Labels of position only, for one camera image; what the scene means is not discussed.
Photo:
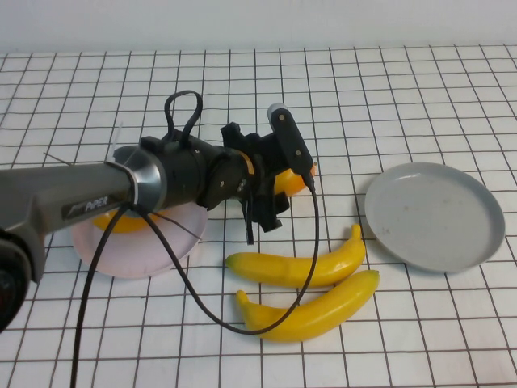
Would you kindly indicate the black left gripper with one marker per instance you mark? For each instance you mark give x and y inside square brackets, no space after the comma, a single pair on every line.
[230,182]

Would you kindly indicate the mango with orange blush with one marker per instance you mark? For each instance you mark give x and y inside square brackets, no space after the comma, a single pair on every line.
[292,184]

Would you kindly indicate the yellow banana with green tip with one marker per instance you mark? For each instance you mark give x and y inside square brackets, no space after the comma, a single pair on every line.
[266,268]

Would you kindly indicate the plain yellow mango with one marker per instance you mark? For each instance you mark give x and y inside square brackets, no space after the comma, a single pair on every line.
[129,226]

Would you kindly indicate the yellow plastic banana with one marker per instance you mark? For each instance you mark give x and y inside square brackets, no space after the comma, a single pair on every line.
[343,299]

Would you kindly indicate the grey round plate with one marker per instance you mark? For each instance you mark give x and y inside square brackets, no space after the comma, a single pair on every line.
[434,218]

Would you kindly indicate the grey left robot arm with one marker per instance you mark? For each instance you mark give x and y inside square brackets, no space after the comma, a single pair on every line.
[60,190]

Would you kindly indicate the pink round plate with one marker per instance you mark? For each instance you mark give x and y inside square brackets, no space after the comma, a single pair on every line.
[133,258]

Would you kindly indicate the white black-grid tablecloth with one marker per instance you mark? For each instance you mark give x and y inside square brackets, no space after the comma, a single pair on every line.
[363,101]

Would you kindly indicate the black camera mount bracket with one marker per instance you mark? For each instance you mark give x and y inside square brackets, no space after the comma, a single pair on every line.
[264,149]

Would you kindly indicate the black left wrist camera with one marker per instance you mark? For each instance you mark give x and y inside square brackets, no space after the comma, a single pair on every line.
[288,137]

